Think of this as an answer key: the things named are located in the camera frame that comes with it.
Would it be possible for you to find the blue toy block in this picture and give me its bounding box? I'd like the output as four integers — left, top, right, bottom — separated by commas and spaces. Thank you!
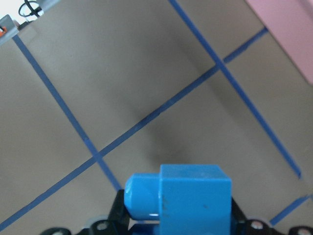
124, 164, 232, 235

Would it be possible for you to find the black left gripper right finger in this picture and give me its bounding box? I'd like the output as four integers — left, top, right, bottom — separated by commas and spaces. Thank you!
231, 198, 246, 228

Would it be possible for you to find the pink plastic box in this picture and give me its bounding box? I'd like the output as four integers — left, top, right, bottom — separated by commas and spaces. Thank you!
247, 0, 313, 85

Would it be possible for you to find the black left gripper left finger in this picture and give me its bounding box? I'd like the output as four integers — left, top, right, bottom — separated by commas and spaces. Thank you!
107, 189, 130, 235

